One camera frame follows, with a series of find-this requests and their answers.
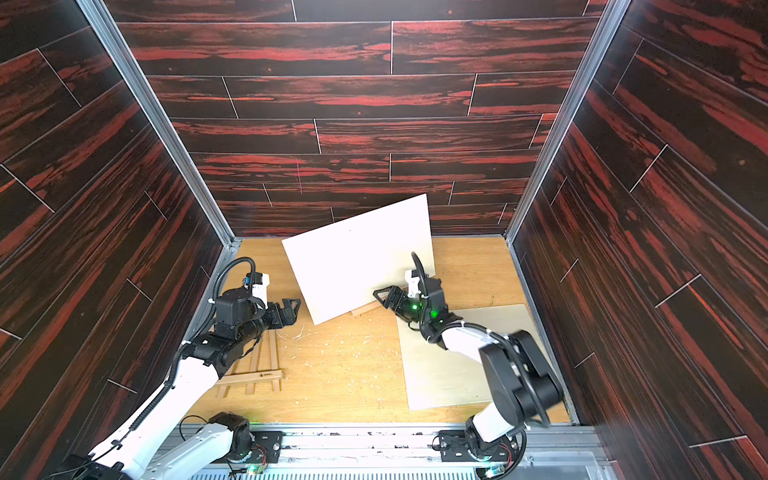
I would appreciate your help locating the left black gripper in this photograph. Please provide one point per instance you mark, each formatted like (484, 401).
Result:
(290, 316)

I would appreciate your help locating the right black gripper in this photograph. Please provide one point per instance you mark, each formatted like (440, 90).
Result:
(402, 303)

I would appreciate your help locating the wooden easel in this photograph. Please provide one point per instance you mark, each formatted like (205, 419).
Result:
(365, 309)
(260, 364)

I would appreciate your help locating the white canvas board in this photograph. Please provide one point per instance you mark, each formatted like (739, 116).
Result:
(339, 266)
(436, 378)

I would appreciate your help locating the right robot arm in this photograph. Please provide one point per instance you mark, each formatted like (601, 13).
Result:
(521, 381)

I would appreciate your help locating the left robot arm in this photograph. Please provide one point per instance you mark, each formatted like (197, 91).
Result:
(131, 451)

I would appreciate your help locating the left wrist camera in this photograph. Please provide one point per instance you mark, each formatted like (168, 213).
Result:
(257, 284)

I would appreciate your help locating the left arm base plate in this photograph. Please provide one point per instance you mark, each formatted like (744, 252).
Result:
(264, 448)

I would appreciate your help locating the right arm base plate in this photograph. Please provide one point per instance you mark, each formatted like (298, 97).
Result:
(461, 446)

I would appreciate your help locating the aluminium front rail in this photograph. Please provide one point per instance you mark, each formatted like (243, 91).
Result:
(410, 451)

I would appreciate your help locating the left aluminium corner post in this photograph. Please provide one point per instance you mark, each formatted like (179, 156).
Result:
(105, 28)

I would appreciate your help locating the aluminium corner post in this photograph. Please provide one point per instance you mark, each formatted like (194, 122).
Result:
(105, 28)
(597, 48)

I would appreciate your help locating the right aluminium corner post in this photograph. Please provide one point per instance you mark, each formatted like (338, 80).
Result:
(597, 48)

